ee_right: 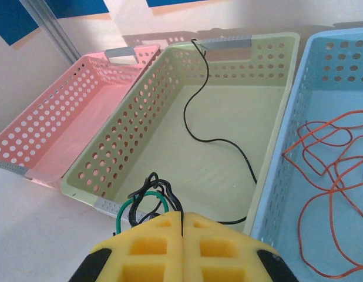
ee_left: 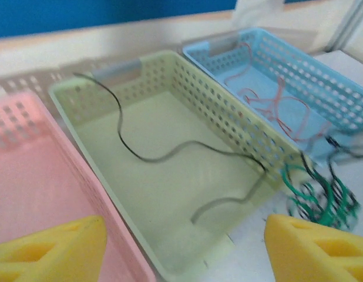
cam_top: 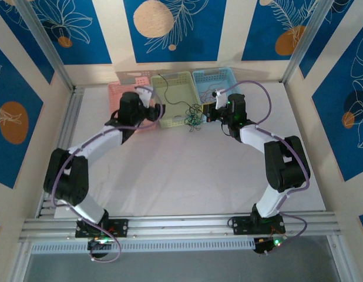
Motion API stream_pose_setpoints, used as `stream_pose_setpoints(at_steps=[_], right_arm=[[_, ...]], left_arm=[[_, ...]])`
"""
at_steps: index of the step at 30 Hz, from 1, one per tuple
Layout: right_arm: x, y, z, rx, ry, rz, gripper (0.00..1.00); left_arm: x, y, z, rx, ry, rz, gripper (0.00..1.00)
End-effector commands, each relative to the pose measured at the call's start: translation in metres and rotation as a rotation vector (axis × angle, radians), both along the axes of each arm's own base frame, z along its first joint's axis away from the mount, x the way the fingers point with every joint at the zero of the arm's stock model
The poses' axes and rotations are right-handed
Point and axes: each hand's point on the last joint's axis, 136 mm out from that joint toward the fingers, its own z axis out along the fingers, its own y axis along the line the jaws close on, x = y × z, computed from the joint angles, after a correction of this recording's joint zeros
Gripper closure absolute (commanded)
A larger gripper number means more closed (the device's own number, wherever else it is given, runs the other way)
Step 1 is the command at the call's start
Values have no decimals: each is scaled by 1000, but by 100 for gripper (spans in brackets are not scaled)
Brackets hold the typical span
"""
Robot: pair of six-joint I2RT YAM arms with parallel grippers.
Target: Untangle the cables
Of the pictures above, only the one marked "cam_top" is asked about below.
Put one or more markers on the aluminium side rail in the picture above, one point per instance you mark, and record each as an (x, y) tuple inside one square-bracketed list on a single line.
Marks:
[(73, 111)]

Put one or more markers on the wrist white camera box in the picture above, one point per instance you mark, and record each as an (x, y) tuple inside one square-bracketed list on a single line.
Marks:
[(146, 97), (220, 100)]

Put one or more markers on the pink plastic basket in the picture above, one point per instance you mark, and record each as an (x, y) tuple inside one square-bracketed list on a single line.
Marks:
[(115, 97)]

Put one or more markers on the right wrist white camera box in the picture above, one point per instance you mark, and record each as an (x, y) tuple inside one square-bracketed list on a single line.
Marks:
[(220, 100)]

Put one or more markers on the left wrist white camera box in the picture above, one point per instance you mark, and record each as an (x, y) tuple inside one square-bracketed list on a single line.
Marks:
[(146, 97)]

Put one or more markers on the aluminium corner post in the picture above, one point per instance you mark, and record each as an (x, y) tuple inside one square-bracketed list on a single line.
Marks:
[(46, 44), (305, 44)]

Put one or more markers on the blue plastic basket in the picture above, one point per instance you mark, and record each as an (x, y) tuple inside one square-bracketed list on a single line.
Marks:
[(213, 76)]

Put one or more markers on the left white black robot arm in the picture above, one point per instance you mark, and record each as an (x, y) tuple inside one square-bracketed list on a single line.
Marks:
[(90, 144)]

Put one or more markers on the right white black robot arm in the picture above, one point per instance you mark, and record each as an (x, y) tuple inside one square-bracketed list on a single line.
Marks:
[(287, 167)]

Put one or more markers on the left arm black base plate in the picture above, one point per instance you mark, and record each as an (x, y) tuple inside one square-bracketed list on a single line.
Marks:
[(122, 227)]

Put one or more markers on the aluminium frame rail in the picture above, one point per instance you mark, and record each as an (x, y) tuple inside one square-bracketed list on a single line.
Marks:
[(184, 226)]

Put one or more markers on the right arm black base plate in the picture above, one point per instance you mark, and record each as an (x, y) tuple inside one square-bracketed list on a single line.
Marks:
[(238, 226)]

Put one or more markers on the aluminium frame leg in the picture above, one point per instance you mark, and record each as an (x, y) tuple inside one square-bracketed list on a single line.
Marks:
[(338, 261), (21, 264)]

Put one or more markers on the green plastic basket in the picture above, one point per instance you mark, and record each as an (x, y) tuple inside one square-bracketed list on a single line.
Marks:
[(177, 91)]

